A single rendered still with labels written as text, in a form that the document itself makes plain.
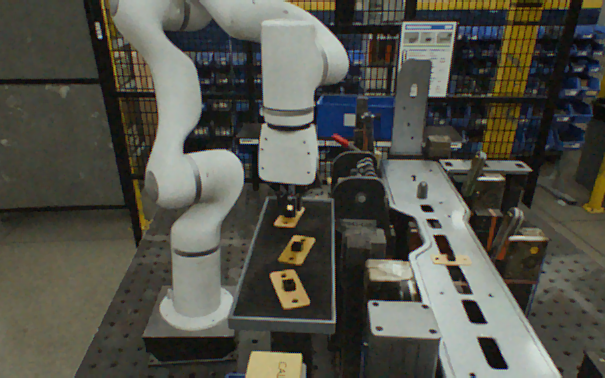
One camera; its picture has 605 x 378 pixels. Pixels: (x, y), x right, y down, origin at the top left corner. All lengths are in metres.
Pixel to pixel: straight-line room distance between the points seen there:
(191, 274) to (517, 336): 0.71
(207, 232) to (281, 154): 0.38
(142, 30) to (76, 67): 2.13
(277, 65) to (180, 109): 0.37
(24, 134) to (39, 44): 0.60
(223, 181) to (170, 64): 0.28
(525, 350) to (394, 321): 0.27
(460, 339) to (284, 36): 0.58
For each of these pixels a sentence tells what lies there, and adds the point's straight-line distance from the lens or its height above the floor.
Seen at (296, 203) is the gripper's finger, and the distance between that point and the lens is 0.79.
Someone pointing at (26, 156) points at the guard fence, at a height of 0.56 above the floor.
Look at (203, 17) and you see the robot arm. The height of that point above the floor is 1.49.
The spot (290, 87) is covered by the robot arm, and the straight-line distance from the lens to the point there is 0.69.
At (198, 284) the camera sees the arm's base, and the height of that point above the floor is 0.89.
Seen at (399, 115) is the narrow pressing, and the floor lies 1.14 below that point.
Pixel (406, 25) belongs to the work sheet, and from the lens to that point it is 1.88.
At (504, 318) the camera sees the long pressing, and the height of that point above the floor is 1.00.
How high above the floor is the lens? 1.54
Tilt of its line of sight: 25 degrees down
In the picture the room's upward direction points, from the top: straight up
